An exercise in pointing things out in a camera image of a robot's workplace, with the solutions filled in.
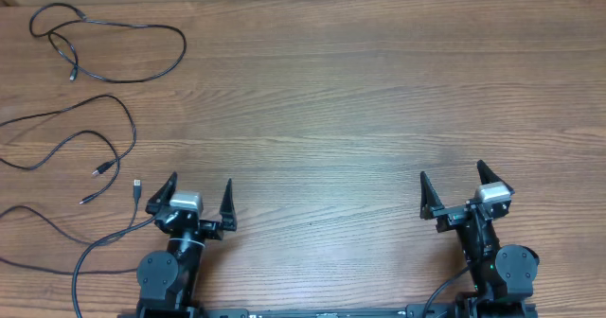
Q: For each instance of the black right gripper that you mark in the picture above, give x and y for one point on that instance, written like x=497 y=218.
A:
x=452 y=216

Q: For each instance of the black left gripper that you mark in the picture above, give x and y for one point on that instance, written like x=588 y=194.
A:
x=214 y=230

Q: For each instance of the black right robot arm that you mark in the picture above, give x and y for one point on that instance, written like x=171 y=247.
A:
x=502 y=275

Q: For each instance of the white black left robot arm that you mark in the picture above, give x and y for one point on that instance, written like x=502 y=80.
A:
x=167 y=278

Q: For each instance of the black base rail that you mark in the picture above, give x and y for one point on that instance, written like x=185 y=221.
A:
x=410 y=311

